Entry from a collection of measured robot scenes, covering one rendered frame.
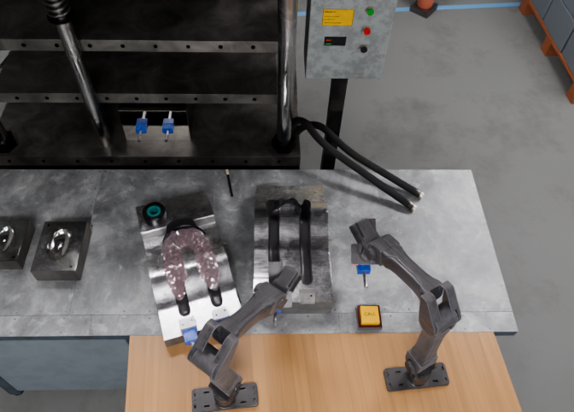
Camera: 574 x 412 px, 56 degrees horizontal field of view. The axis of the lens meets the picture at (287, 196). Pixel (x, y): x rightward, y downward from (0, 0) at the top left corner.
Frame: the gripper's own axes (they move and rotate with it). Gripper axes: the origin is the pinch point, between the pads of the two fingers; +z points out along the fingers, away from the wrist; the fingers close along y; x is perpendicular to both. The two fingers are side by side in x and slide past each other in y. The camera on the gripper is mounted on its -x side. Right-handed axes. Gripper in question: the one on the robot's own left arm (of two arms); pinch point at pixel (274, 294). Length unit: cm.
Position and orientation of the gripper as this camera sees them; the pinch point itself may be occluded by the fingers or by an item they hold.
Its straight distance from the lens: 175.6
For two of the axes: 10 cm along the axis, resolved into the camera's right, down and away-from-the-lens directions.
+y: -10.0, 0.0, -0.5
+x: 0.0, 9.9, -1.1
